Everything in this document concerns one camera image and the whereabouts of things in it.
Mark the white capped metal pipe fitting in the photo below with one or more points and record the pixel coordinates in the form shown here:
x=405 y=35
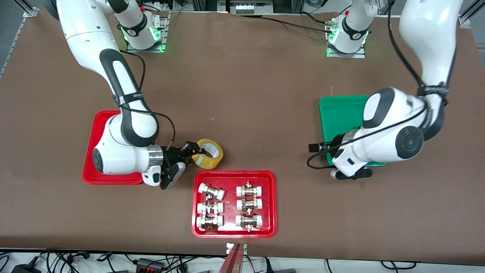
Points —
x=210 y=207
x=249 y=204
x=211 y=191
x=249 y=190
x=249 y=221
x=209 y=222

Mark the empty red plastic tray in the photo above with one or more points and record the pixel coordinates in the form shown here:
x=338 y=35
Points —
x=99 y=121

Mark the grey orange power adapter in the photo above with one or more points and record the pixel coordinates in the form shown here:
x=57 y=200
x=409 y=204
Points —
x=149 y=264

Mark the aluminium corner bracket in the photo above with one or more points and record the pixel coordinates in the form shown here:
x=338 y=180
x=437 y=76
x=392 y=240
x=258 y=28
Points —
x=465 y=21

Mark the reddish metal bar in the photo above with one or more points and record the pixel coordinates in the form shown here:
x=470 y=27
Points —
x=233 y=261

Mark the green plastic tray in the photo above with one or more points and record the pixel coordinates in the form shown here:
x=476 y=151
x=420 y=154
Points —
x=337 y=113

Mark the aluminium table edge rail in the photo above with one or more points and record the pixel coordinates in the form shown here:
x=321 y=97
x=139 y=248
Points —
x=14 y=41

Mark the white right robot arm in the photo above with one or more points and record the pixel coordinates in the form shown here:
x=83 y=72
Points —
x=87 y=30

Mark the small silver bracket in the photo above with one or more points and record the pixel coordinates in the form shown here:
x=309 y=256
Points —
x=229 y=248

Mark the white power strip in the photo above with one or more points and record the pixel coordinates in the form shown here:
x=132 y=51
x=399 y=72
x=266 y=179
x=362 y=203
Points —
x=246 y=7

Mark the aluminium right arm base plate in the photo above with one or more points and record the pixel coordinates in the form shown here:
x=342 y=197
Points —
x=132 y=49

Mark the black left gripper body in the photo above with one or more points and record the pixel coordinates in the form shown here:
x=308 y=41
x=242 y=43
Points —
x=329 y=148

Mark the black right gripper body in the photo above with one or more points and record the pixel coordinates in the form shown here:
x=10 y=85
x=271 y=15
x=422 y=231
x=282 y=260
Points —
x=173 y=154

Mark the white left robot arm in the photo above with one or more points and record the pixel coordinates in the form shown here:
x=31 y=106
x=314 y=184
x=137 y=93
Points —
x=390 y=113

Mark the red tray holding fittings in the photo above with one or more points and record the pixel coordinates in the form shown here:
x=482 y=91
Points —
x=230 y=204

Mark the black power adapter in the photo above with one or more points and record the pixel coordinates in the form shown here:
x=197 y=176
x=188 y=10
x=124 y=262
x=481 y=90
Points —
x=26 y=269

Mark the yellow tape roll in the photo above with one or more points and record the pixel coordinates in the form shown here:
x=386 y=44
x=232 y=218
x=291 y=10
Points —
x=206 y=163

